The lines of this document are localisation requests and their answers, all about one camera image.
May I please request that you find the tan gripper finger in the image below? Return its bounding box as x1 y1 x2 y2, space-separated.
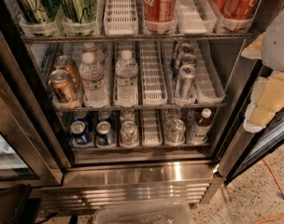
241 34 264 60
243 72 284 133

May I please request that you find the clear water bottle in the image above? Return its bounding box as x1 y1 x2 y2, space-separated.
115 49 138 107

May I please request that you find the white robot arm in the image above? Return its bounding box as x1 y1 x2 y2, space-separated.
242 8 284 133

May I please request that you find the open fridge door right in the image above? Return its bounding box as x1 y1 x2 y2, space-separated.
215 66 284 185

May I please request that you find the brown juice bottle white cap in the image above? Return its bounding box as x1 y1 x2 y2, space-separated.
187 108 212 145

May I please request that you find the rear left water bottle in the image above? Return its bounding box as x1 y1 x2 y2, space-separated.
83 42 106 66

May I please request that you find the stainless steel fridge cabinet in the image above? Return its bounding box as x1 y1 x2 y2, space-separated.
0 0 284 215

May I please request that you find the front left water bottle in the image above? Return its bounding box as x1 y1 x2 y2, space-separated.
78 52 106 108

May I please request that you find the glass fridge door left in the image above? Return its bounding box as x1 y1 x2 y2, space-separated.
0 71 63 189

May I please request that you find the right red cola can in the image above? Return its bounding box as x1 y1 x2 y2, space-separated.
222 0 258 20

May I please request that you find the empty white tray middle right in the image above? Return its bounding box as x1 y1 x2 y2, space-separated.
191 40 225 105

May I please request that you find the empty white tray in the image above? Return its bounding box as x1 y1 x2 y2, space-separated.
142 110 163 147
176 0 217 35
191 40 225 105

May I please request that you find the middle slim silver can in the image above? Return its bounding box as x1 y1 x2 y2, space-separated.
173 54 198 79

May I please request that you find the slim silver can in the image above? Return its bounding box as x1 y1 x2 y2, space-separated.
173 54 198 79
170 41 193 70
175 64 196 99

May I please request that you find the empty white tray top right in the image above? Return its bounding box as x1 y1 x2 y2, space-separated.
176 0 217 35

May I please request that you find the rear slim silver can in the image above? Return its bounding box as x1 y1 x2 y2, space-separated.
170 41 193 70

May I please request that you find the front slim silver can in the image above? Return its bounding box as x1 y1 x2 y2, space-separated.
175 64 196 99

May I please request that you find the front silver can bottom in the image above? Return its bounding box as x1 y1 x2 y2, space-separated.
166 119 186 145

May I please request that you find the centre red cola can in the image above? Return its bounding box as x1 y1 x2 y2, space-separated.
143 0 176 22

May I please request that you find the empty white tray bottom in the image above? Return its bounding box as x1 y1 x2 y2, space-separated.
142 110 163 147

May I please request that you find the front white green can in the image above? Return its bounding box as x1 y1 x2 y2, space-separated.
121 121 138 146

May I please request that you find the blue can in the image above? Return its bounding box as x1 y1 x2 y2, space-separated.
70 120 91 145
96 121 116 147

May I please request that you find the right green drink can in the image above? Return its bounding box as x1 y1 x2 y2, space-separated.
61 0 97 23

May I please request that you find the green drink can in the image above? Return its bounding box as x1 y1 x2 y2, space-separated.
61 0 97 23
16 0 60 24

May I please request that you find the rear gold drink can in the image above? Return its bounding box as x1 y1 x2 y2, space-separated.
54 55 80 91

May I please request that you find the gold drink can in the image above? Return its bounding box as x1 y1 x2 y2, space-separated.
54 55 80 91
49 69 78 104

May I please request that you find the front left blue can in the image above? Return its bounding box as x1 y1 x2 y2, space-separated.
70 120 91 145

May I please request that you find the front gold drink can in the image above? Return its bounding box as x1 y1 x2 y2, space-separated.
49 69 78 104

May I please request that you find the left green drink can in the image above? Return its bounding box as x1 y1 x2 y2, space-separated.
16 0 60 24

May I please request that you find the orange cable on floor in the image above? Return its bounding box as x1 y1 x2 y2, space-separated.
252 158 284 224

